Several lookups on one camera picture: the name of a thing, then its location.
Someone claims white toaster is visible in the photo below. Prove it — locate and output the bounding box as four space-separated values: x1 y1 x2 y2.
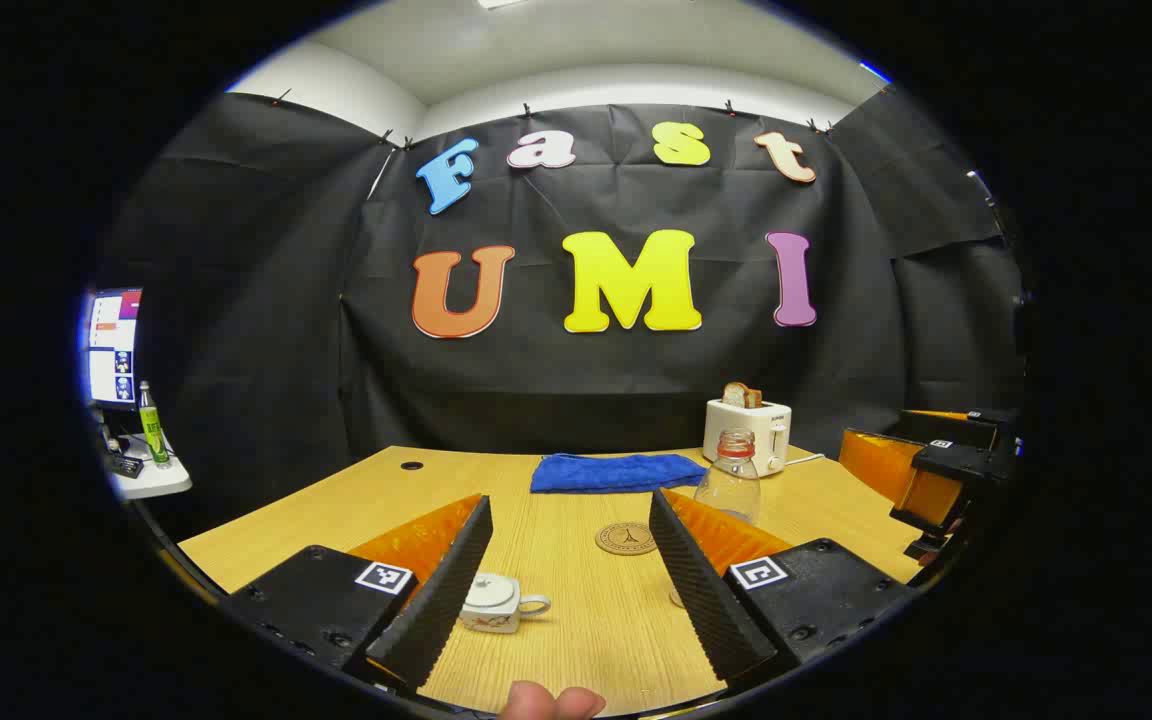
703 397 793 477

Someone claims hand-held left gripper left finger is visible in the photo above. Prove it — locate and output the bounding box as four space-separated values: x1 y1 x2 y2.
224 493 495 693

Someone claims white teacup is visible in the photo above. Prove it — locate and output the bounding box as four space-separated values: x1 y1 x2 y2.
458 588 552 635

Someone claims blue towel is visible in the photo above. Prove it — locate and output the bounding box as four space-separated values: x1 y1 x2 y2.
530 453 708 495

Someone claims round wooden coaster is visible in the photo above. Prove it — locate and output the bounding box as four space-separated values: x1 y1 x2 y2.
595 521 659 556

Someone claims white side table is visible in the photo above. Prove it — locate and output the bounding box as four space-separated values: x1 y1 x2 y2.
106 440 193 501

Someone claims green drink bottle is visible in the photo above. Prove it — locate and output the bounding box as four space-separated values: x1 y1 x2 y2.
138 380 172 469

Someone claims computer monitor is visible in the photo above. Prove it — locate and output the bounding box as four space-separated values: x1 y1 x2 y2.
84 288 144 411

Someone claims clear plastic water bottle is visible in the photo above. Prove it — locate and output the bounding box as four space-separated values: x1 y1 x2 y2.
669 428 763 609

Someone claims black backdrop cloth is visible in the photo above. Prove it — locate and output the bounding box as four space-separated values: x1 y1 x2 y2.
101 92 1027 521

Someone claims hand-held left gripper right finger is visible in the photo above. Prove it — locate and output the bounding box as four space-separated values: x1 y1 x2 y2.
648 488 919 693

